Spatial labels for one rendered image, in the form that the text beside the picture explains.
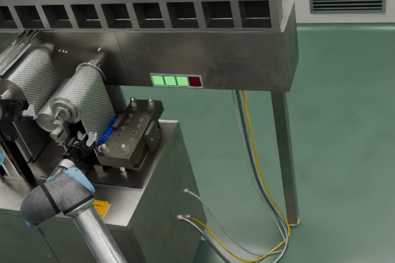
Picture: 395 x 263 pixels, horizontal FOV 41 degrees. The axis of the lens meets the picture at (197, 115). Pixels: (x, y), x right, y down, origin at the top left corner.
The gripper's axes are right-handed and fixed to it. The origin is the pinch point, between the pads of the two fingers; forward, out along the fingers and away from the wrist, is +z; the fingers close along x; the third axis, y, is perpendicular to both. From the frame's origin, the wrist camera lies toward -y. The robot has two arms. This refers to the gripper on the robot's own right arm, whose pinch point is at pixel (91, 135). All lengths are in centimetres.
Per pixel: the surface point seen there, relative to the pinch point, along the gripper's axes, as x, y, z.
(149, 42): -24.5, 29.7, 30.0
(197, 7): -50, 46, 31
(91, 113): -0.2, 8.0, 5.8
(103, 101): -0.2, 6.1, 16.8
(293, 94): -53, -109, 169
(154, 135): -21.9, -12.0, 14.8
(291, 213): -74, -97, 46
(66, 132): 7.3, 6.5, -6.2
